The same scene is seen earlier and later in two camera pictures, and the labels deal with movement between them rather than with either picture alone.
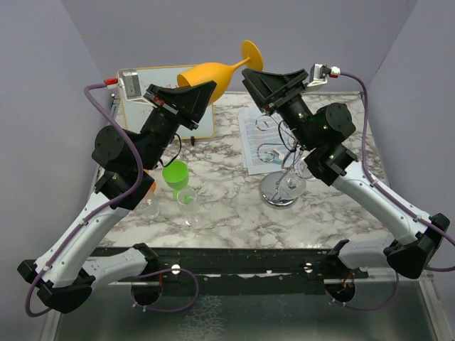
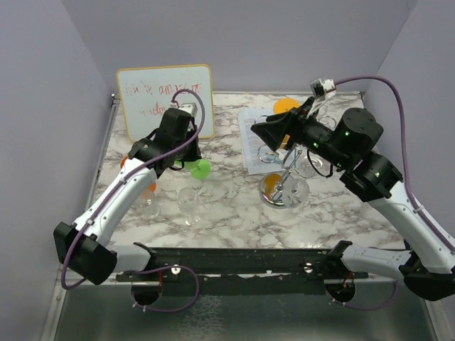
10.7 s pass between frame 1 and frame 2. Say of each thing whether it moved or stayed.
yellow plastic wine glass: moved
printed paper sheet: stayed
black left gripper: moved
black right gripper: moved
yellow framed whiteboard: stayed
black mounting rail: stayed
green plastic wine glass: moved
